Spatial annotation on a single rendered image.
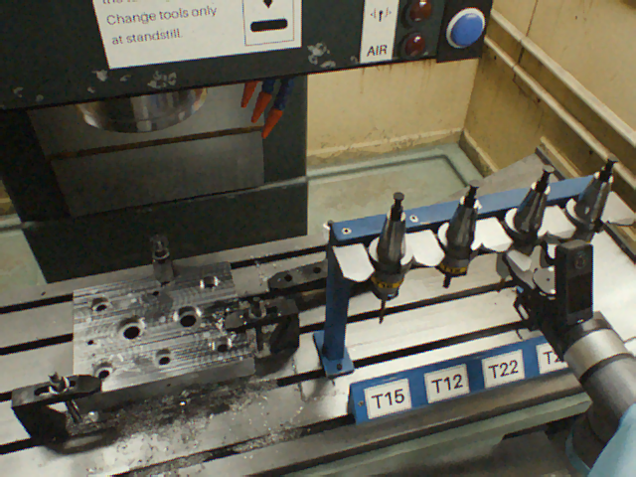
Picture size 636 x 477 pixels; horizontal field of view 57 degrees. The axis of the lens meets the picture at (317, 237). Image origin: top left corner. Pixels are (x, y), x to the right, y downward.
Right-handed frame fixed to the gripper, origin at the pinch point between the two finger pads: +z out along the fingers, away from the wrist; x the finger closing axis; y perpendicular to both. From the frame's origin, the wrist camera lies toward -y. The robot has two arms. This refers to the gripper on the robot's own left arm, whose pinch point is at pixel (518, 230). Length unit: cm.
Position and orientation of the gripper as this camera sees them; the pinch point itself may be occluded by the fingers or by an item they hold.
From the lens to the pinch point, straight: 96.9
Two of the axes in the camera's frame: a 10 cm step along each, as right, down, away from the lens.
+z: -2.8, -7.0, 6.5
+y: -0.4, 6.9, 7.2
